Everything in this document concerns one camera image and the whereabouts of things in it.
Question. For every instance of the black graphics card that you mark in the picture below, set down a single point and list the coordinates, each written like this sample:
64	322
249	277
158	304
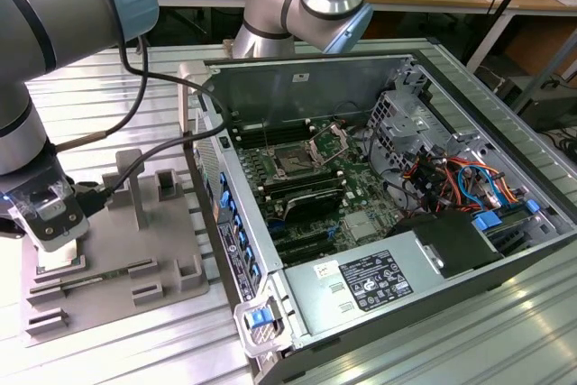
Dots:
311	207

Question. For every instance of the silver power supply unit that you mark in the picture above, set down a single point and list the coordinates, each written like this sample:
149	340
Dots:
315	299

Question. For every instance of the black expansion slot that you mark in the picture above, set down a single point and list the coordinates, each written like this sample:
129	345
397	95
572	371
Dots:
308	249
304	235

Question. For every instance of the open grey PC case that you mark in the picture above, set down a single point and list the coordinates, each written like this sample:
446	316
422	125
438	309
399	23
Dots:
270	92

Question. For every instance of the green motherboard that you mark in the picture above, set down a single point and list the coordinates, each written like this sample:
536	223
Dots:
365	186

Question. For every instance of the black installed RAM stick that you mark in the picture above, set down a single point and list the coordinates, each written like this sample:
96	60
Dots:
299	176
304	188

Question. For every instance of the blue case latch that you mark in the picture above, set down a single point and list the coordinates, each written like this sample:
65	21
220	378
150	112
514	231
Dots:
260	317

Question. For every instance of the silver perforated drive cage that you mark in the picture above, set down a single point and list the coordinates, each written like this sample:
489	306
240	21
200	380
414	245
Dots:
396	132

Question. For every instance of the black box under desk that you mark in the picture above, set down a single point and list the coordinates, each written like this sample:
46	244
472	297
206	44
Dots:
554	110

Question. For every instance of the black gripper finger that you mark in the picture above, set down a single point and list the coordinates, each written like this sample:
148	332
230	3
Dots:
11	228

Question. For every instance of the silver chipset heatsink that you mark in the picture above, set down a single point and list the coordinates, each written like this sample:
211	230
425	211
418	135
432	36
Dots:
360	225

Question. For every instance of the silver square CPU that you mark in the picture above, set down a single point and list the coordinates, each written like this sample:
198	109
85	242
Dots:
61	259

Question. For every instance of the green RAM stick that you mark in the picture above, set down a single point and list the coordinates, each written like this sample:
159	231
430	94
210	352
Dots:
112	273

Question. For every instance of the black CPU socket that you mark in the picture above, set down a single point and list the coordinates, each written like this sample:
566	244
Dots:
292	160

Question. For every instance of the black RAM slot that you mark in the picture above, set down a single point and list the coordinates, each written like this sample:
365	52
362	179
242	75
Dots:
270	124
275	134

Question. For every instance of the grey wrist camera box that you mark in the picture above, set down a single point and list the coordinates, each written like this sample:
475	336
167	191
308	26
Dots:
54	222

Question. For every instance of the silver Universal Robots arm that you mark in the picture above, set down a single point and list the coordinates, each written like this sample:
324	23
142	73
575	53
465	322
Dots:
54	6

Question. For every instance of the thin metal locking lever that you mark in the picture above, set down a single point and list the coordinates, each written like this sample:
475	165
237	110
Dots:
266	134

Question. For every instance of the grey plastic parts rack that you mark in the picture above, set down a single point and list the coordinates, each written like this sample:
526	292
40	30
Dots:
112	241

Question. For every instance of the black plastic shroud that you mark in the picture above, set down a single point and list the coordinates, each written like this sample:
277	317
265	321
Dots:
451	241

